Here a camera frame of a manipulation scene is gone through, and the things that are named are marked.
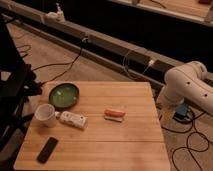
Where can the black rectangular eraser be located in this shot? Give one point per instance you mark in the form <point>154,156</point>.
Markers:
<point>47,150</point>

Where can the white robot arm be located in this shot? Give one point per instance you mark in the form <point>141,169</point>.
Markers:
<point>187,82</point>

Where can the blue robot base block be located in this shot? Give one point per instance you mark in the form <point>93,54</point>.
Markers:
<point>181,111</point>

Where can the white ceramic cup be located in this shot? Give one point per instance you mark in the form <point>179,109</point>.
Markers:
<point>45,114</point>

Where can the orange and white marker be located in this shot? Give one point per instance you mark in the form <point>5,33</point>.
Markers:
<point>114,115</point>

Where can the green round plate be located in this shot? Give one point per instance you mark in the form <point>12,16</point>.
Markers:
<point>64,96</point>

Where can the black tripod stand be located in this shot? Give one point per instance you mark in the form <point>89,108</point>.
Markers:
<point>17,83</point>

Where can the grey metal rail beam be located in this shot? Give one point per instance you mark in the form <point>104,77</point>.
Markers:
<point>154,42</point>

